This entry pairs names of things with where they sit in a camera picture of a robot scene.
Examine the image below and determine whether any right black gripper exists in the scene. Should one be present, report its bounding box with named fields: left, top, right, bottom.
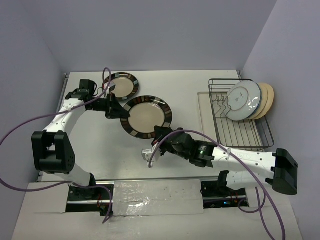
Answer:
left=151, top=125, right=190, bottom=160

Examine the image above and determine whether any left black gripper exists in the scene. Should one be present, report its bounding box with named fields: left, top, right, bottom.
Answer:
left=87, top=92, right=130, bottom=120

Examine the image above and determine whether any black rim plate front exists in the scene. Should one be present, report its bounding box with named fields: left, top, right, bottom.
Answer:
left=120, top=95, right=173, bottom=139

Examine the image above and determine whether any black rim plate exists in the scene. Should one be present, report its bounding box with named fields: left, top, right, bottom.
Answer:
left=110, top=72, right=140, bottom=102
left=120, top=95, right=173, bottom=139

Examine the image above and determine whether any red and teal floral plate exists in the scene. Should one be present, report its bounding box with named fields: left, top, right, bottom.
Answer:
left=224, top=80, right=262, bottom=121

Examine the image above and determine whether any beige bird plate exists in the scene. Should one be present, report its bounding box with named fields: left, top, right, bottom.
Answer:
left=258, top=83, right=275, bottom=119
left=249, top=83, right=269, bottom=120

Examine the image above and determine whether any teal scalloped plate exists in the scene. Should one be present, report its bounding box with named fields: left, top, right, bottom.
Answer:
left=253, top=83, right=263, bottom=118

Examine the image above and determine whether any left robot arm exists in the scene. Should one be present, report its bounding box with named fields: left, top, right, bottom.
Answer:
left=31, top=79, right=130, bottom=200

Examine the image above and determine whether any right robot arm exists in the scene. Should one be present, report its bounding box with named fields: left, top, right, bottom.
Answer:
left=147, top=126, right=298, bottom=196

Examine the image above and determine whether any white drain tray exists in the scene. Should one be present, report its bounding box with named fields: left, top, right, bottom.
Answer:
left=197, top=92, right=272, bottom=152

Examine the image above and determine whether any silver tape sheet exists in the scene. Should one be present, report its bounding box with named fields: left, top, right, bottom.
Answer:
left=112, top=179, right=204, bottom=217

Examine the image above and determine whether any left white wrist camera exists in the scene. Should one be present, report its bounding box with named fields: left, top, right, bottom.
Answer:
left=105, top=82, right=116, bottom=94

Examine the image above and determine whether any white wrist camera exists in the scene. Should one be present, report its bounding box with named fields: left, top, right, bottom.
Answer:
left=141, top=148, right=161, bottom=164
left=105, top=82, right=116, bottom=94

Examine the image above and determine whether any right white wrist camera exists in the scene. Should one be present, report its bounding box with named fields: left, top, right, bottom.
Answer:
left=141, top=148, right=161, bottom=164

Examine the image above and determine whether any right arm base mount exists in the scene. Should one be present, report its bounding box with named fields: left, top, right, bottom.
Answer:
left=200, top=181, right=249, bottom=209

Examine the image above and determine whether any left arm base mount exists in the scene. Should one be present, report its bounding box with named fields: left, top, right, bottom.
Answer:
left=65, top=183, right=114, bottom=217

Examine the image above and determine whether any black wire dish rack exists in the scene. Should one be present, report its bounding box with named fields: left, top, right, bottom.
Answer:
left=208, top=78, right=275, bottom=151

